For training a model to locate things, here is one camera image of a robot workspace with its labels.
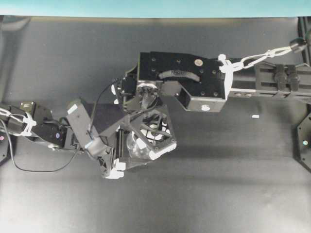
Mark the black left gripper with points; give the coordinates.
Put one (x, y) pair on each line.
(112, 135)

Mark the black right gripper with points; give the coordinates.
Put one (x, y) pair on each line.
(161, 118)

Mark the clear plastic bottle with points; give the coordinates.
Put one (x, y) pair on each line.
(138, 149)

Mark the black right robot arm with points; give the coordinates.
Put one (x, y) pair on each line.
(199, 85)

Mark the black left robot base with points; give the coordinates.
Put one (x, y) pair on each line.
(5, 154)

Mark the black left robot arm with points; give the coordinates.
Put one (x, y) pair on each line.
(36, 123)

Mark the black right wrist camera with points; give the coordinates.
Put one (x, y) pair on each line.
(125, 89)

